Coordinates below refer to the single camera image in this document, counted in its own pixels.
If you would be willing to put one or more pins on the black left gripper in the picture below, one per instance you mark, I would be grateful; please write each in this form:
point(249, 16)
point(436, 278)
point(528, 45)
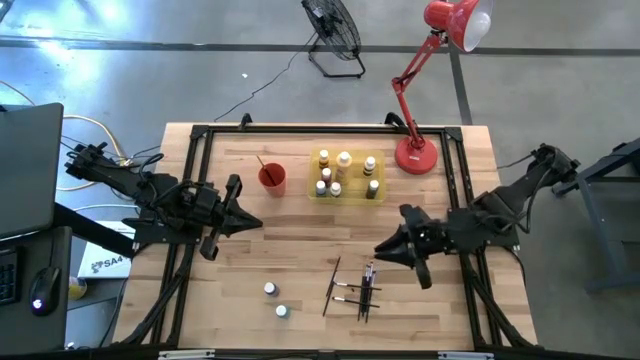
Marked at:
point(215, 210)

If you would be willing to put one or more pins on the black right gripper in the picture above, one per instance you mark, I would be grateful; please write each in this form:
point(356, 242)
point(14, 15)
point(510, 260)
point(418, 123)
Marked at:
point(432, 237)

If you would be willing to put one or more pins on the gold ferrule paintbrush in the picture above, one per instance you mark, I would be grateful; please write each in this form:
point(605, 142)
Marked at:
point(266, 171)

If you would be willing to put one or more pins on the small green paint bottle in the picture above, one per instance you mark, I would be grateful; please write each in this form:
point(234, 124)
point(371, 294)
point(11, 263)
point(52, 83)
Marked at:
point(372, 188)

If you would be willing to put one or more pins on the round black-tipped silver ferrule paintbrush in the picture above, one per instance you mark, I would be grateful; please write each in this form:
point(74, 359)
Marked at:
point(352, 301)

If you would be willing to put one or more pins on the small light blue paint bottle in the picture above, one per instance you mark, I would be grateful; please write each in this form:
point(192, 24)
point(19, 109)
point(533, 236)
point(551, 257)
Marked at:
point(320, 188)

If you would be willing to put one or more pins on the small white paint bottle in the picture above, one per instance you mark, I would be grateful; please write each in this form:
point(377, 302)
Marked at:
point(335, 189)

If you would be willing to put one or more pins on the small dark paint bottle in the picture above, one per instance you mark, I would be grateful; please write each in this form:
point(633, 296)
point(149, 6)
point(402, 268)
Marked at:
point(369, 165)

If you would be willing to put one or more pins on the small red paint bottle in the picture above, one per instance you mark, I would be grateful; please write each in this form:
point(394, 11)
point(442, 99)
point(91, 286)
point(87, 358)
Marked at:
point(326, 174)

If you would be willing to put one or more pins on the large yellow paint bottle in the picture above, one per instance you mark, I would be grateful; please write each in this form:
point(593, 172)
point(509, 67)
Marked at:
point(343, 165)

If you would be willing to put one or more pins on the small yellow paint bottle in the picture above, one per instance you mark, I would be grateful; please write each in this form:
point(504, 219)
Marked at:
point(324, 157)

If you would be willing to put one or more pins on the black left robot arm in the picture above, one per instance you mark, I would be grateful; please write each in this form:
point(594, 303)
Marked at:
point(125, 180)

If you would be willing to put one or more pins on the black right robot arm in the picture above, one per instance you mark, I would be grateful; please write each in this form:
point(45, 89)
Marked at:
point(500, 200)

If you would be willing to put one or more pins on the small navy paint bottle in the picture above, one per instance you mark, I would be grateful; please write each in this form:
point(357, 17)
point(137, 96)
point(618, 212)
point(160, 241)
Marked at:
point(270, 288)

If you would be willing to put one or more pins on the small teal paint bottle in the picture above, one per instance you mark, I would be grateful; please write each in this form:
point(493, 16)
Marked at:
point(281, 311)

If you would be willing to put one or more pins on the red plastic cup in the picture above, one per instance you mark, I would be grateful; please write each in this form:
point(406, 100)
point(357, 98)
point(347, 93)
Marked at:
point(275, 187)

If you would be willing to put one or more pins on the silver ferrule black paintbrush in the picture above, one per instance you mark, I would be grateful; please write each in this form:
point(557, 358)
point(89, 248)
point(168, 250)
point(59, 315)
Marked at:
point(352, 286)

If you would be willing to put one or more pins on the translucent yellow plastic tray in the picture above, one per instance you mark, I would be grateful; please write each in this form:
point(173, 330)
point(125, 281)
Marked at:
point(355, 197)

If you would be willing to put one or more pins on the red desk lamp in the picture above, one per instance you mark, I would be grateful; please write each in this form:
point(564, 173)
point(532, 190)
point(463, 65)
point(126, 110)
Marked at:
point(415, 155)

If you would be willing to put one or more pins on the black table clamp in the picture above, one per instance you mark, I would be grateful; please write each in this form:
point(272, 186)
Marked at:
point(394, 119)
point(245, 120)

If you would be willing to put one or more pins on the white cardboard box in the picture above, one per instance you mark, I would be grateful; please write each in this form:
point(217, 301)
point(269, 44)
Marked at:
point(107, 257)

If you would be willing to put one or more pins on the black desk beam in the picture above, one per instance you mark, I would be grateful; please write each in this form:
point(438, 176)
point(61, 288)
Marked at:
point(95, 232)

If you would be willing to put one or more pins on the small yellow round container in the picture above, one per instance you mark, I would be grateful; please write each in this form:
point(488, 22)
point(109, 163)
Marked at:
point(77, 289)

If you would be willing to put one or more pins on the black desk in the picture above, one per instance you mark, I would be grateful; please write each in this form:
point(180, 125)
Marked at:
point(50, 250)

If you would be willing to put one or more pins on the grey metal bench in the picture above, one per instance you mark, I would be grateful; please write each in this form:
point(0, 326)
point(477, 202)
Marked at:
point(605, 225)

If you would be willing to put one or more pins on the black computer mouse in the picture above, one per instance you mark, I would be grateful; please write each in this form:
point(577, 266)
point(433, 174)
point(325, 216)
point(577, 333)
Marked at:
point(45, 290)

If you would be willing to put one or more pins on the black floor fan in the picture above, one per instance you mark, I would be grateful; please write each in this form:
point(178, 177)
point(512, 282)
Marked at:
point(332, 27)

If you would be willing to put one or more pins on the grey computer monitor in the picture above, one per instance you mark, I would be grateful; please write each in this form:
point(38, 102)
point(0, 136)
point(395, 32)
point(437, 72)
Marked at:
point(30, 170)

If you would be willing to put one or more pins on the black keyboard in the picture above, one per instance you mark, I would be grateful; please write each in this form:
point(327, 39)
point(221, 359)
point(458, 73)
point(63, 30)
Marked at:
point(6, 277)

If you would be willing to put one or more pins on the silver metal bracket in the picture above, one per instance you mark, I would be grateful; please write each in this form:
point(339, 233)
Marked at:
point(186, 354)
point(465, 355)

